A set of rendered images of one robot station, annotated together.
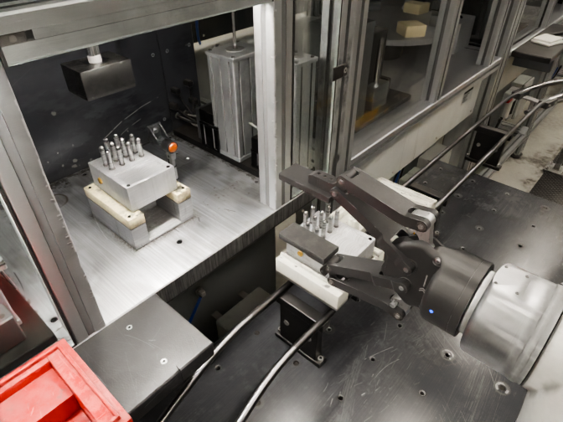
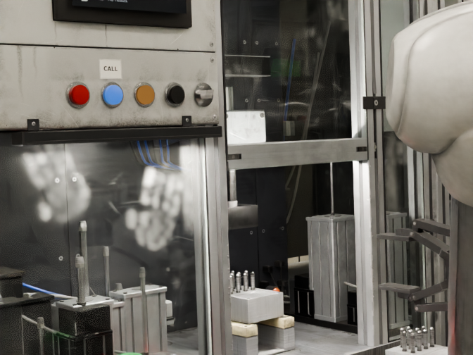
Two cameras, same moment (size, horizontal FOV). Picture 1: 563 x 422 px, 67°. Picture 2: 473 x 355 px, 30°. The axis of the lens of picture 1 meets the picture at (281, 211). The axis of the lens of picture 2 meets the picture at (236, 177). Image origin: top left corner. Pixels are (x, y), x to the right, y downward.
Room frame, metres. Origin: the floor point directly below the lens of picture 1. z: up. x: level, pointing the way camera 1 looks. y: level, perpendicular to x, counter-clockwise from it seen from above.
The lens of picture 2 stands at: (-1.12, 0.02, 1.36)
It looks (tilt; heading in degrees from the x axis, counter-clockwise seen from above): 3 degrees down; 8
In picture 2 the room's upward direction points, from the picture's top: 2 degrees counter-clockwise
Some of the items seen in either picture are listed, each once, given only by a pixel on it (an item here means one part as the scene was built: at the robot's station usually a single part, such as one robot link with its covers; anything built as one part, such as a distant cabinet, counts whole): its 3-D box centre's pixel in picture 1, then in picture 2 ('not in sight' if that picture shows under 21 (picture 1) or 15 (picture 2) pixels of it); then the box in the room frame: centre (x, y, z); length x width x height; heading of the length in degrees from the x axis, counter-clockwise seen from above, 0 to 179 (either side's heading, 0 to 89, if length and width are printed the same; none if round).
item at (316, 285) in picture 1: (360, 241); not in sight; (0.66, -0.16, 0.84); 0.36 x 0.14 x 0.10; 138
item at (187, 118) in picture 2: not in sight; (122, 129); (0.20, 0.39, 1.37); 0.36 x 0.04 x 0.04; 138
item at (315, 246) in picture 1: (307, 242); (399, 288); (0.39, -0.03, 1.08); 0.07 x 0.03 x 0.01; 48
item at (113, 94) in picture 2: not in sight; (112, 94); (0.21, 0.40, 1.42); 0.03 x 0.02 x 0.03; 138
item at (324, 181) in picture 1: (332, 177); (410, 227); (0.37, -0.05, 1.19); 0.05 x 0.01 x 0.03; 48
